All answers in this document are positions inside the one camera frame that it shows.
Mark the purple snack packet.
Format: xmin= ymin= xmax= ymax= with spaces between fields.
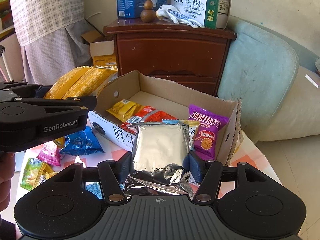
xmin=188 ymin=104 xmax=230 ymax=161

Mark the silver foil snack packet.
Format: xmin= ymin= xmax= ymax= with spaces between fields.
xmin=124 ymin=121 xmax=197 ymax=198

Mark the open yellow label cardboard box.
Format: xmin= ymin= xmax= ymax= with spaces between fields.
xmin=81 ymin=30 xmax=117 ymax=67

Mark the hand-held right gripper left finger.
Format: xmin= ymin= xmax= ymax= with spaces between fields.
xmin=51 ymin=152 xmax=133 ymax=203

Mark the white metal rack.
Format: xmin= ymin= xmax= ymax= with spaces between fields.
xmin=0 ymin=44 xmax=13 ymax=83

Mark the white printed cardboard box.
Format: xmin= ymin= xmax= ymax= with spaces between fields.
xmin=88 ymin=69 xmax=242 ymax=166

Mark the brown wooden cabinet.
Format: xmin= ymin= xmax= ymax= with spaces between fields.
xmin=104 ymin=17 xmax=237 ymax=97

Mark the brown cardboard box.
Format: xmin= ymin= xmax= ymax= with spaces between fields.
xmin=215 ymin=0 xmax=233 ymax=29

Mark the pink white checkered tablecloth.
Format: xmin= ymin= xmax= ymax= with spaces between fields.
xmin=15 ymin=130 xmax=273 ymax=205

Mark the person's left hand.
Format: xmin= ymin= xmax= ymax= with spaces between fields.
xmin=0 ymin=152 xmax=15 ymax=215

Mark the wooden gourd ornament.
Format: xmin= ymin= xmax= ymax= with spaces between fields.
xmin=140 ymin=0 xmax=157 ymax=23

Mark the light blue sofa cushion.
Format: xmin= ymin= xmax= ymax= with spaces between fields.
xmin=217 ymin=15 xmax=300 ymax=144

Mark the green snack packet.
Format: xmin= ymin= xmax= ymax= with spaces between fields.
xmin=20 ymin=158 xmax=47 ymax=191

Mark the red snack packet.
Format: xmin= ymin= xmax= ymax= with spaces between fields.
xmin=121 ymin=106 xmax=178 ymax=135

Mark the yellow croissant bread packet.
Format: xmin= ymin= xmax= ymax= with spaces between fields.
xmin=44 ymin=66 xmax=119 ymax=101

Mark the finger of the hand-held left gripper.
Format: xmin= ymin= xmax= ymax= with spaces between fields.
xmin=0 ymin=81 xmax=51 ymax=102
xmin=15 ymin=95 xmax=97 ymax=117

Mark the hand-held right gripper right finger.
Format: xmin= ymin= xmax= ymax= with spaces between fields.
xmin=189 ymin=151 xmax=272 ymax=203

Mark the checkered fabric cover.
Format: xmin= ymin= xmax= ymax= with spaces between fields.
xmin=9 ymin=0 xmax=92 ymax=85

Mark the cream sofa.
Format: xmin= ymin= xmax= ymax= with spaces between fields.
xmin=250 ymin=65 xmax=320 ymax=153

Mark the white paper slip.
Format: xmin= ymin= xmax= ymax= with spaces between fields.
xmin=305 ymin=74 xmax=319 ymax=88

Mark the pink snack packet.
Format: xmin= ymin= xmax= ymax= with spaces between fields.
xmin=36 ymin=141 xmax=63 ymax=166

